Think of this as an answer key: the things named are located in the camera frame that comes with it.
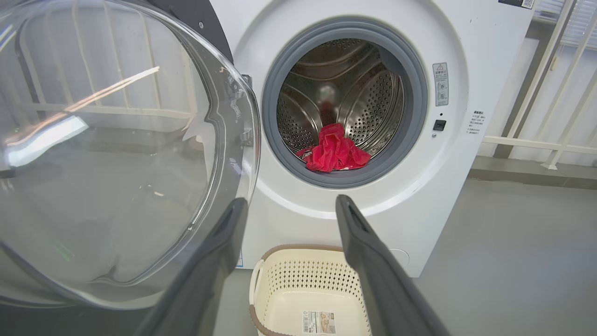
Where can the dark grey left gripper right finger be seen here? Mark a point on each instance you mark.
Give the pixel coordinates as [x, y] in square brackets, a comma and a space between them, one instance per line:
[382, 289]

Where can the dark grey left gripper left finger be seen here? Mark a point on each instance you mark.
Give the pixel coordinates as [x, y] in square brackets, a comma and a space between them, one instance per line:
[200, 289]

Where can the black round glass washer door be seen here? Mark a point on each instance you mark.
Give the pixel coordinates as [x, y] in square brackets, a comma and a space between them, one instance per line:
[116, 186]

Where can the red shorts white stripe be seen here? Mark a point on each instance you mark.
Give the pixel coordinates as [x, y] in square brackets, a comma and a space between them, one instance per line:
[336, 151]

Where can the red jersey striped white collar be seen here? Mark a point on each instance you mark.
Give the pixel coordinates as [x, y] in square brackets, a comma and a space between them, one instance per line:
[303, 153]

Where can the white front-load washing machine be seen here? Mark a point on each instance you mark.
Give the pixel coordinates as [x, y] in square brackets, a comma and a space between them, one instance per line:
[289, 224]

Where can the black door latch socket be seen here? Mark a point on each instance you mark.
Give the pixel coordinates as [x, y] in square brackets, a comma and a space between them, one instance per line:
[439, 125]

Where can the stainless steel washing machine drum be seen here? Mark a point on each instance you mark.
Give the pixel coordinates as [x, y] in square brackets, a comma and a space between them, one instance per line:
[373, 102]

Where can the grey rubber door gasket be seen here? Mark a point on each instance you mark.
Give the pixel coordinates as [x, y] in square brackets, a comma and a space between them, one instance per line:
[415, 93]

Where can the round white filter cover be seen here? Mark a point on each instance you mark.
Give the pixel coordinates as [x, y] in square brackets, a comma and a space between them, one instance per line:
[400, 256]

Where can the blue energy label sticker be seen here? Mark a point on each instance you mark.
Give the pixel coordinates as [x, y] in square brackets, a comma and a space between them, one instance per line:
[239, 260]

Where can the paper basket label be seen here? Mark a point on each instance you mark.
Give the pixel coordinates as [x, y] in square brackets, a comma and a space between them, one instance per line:
[318, 322]

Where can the cream laundry basket brown rim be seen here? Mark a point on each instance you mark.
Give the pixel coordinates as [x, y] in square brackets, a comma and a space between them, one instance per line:
[303, 289]

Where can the grey warning sticker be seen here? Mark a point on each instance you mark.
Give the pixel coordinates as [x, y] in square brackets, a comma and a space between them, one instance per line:
[440, 84]

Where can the white metal railing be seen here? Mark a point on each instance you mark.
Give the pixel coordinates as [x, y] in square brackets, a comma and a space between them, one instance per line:
[539, 70]

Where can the black QR code label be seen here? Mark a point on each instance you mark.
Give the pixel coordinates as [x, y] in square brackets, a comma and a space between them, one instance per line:
[513, 3]

